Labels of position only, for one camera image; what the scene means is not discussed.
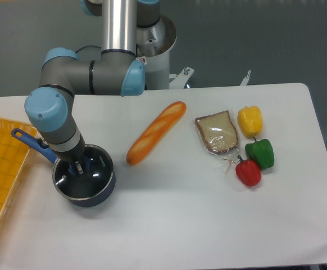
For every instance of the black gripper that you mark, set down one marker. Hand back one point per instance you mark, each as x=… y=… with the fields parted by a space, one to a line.
x=72 y=155

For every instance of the glass lid with blue knob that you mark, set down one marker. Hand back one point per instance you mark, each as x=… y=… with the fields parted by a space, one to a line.
x=87 y=174

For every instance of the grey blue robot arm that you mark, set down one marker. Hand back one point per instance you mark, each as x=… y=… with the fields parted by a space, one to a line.
x=63 y=75

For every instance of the orange baguette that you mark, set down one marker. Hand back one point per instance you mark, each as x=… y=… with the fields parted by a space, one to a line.
x=146 y=142

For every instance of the wrapped bread slice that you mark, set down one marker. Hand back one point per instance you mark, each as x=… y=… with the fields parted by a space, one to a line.
x=220 y=137

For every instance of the red bell pepper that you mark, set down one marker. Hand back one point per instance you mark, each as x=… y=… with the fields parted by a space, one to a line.
x=248 y=172

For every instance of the yellow bell pepper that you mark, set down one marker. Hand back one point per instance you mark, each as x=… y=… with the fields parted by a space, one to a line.
x=250 y=121

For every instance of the green bell pepper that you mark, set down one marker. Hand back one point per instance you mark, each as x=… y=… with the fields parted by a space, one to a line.
x=261 y=152

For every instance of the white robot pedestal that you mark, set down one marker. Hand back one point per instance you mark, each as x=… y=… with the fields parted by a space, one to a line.
x=154 y=45

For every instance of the white metal base frame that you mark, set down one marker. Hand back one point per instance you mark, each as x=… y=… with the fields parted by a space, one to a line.
x=180 y=80

